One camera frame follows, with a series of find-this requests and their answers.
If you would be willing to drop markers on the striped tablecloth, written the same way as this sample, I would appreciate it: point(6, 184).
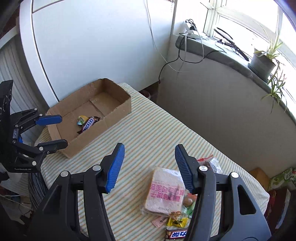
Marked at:
point(149, 135)

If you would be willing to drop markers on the green snack carton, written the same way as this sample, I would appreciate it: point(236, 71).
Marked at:
point(284, 179)

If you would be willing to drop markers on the white power strip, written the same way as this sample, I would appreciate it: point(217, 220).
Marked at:
point(191, 29)

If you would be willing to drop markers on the open cardboard box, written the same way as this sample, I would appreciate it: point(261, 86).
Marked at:
point(102, 98)

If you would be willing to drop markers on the Snickers bar English label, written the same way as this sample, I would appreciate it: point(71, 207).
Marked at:
point(90, 122)

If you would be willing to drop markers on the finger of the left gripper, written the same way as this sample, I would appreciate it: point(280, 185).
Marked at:
point(44, 148)
point(48, 120)

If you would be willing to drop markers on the bagged sliced bread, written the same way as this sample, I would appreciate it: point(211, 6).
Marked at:
point(166, 193)

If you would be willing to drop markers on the Snickers bar Chinese label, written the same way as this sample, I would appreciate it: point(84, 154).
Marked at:
point(175, 234)

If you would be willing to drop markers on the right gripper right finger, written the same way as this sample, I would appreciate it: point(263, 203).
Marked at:
point(241, 217)

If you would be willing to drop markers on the potted spider plant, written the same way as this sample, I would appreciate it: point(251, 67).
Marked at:
point(264, 62)

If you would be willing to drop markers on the small hanging plant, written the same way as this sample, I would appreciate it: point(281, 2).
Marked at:
point(277, 83)

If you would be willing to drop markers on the white refrigerator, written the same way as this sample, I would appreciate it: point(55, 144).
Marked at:
point(68, 44)

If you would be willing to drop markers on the green candy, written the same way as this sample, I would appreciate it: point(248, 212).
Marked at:
point(188, 211)

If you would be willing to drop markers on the brown egg snack pack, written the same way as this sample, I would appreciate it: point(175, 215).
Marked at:
point(189, 199)

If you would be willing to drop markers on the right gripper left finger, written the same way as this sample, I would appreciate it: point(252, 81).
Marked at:
point(57, 217)

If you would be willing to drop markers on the pink candy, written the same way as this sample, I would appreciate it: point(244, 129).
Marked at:
point(160, 221)

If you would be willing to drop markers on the black device on windowsill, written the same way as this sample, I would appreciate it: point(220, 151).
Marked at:
point(229, 42)

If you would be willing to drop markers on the red clear chocolate snack bag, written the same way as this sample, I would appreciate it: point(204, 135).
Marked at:
point(212, 163)

